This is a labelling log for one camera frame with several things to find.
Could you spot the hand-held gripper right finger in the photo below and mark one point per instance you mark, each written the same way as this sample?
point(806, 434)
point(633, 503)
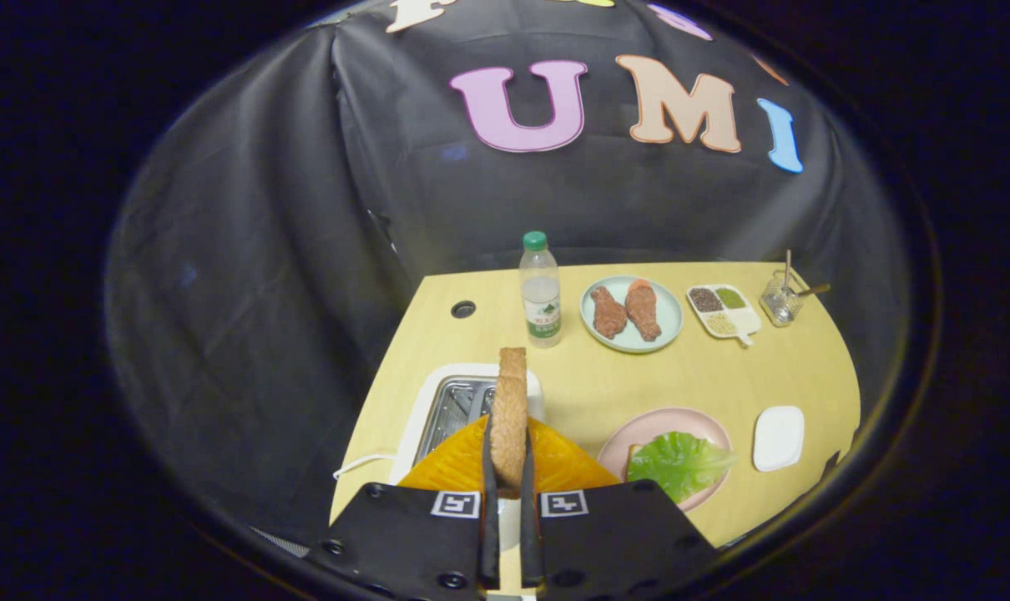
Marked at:
point(530, 534)

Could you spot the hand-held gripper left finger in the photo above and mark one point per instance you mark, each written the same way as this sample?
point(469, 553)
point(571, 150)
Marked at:
point(489, 534)

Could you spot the green lettuce leaf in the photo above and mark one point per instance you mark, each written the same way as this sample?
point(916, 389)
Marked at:
point(680, 463)

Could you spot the pink round plate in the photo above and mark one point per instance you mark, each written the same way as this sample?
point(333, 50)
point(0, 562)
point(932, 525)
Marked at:
point(638, 426)

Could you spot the white toaster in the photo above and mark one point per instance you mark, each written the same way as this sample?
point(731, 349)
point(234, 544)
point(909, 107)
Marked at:
point(463, 371)

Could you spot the clear plastic water bottle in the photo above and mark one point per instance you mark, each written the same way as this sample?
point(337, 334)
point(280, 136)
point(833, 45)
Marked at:
point(541, 300)

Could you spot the brown meat patty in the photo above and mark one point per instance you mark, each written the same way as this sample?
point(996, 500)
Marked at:
point(643, 309)
point(609, 313)

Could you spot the light green round plate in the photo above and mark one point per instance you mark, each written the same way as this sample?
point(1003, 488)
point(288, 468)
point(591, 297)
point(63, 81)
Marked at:
point(668, 317)

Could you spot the white square plate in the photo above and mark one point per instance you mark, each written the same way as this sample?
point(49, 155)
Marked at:
point(779, 438)

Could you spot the white divided seasoning dish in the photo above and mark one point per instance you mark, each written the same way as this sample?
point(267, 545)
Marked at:
point(747, 320)

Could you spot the clear glass cup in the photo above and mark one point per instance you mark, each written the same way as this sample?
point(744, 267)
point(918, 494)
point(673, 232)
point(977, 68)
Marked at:
point(780, 305)

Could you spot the black backdrop cloth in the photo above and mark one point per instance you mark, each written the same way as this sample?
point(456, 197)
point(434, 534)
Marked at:
point(263, 250)

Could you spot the thin wooden stick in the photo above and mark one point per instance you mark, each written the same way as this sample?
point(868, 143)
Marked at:
point(788, 267)

